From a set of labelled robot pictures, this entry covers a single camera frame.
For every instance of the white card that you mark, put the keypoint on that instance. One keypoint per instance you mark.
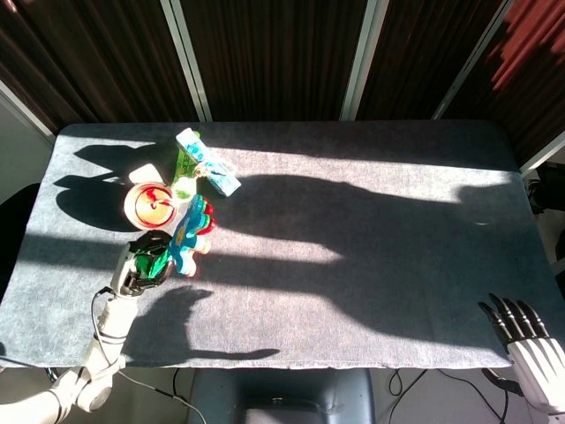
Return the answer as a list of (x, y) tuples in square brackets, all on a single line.
[(145, 173)]

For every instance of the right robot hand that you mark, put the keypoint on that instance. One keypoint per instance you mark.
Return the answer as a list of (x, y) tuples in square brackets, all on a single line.
[(536, 362)]

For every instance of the white frame post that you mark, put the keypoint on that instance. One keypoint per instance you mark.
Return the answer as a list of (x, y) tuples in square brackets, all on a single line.
[(26, 110), (363, 57), (474, 57), (545, 152), (187, 57)]

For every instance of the round red white cup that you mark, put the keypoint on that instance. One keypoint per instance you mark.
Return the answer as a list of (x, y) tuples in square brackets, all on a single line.
[(150, 211)]

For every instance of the dark robot torso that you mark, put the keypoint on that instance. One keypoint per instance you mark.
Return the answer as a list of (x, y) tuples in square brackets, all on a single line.
[(282, 393)]

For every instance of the grey table cloth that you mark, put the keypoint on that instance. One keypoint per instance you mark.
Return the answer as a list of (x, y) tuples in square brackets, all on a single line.
[(353, 265)]

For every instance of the green snack pouch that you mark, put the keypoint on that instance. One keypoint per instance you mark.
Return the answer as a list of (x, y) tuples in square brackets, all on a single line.
[(182, 165)]

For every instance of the black chair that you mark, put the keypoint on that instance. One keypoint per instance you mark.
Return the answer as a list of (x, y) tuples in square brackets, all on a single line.
[(15, 229)]

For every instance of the black equipment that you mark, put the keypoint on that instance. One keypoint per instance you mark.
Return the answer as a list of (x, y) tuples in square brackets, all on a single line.
[(549, 187)]

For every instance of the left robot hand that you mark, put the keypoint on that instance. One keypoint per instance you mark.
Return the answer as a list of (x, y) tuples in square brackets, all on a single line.
[(128, 276)]

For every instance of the dark brown curtain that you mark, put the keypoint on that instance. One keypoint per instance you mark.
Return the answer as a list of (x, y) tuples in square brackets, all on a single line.
[(273, 53)]

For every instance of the blue printed carton box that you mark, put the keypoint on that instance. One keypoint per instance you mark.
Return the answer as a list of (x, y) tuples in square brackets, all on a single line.
[(221, 177)]

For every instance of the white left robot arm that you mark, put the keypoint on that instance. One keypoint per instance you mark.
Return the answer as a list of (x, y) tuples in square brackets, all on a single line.
[(112, 327)]

